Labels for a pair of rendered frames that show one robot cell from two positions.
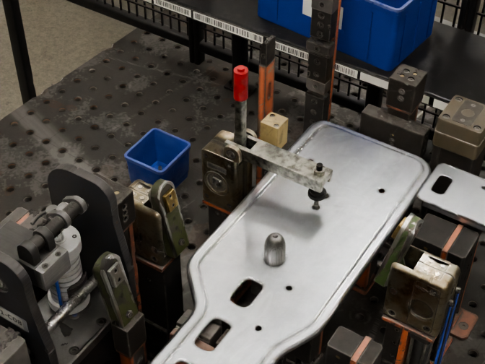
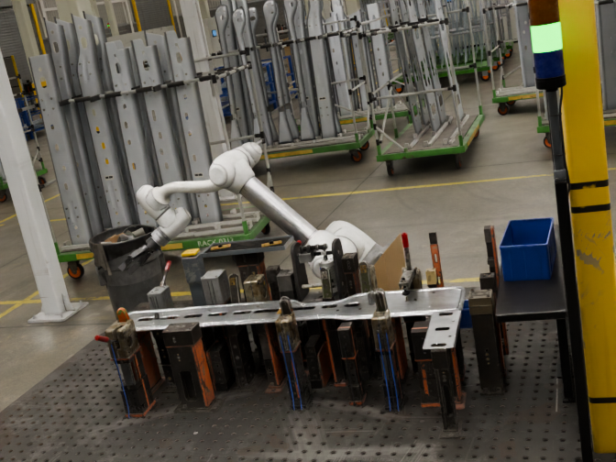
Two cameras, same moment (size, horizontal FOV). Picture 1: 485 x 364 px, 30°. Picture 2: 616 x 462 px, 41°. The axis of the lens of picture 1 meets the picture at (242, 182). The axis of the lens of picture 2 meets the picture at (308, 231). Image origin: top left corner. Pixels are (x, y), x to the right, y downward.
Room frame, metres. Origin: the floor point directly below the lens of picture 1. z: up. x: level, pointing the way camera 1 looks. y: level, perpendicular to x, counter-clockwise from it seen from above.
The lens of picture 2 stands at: (0.02, -2.71, 2.09)
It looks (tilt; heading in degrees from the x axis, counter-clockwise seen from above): 16 degrees down; 76
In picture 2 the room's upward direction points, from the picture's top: 11 degrees counter-clockwise
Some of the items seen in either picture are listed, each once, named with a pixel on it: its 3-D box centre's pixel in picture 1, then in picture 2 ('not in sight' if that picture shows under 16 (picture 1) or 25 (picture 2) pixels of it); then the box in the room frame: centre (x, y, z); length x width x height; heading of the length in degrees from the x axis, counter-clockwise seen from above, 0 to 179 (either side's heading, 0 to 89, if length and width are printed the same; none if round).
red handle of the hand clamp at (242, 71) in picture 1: (240, 109); (407, 252); (1.07, 0.00, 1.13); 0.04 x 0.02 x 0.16; 148
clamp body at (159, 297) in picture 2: not in sight; (167, 329); (0.19, 0.58, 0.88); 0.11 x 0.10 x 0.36; 58
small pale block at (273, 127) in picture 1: (271, 200); (436, 315); (1.13, -0.05, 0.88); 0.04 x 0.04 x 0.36; 58
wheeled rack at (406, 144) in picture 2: not in sight; (426, 82); (4.09, 6.33, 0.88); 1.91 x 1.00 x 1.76; 55
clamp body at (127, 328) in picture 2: not in sight; (130, 368); (0.01, 0.28, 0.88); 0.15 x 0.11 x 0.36; 58
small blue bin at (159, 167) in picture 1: (159, 165); (470, 313); (1.37, 0.17, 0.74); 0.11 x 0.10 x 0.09; 148
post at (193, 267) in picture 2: not in sight; (202, 302); (0.37, 0.67, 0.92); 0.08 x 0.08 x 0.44; 58
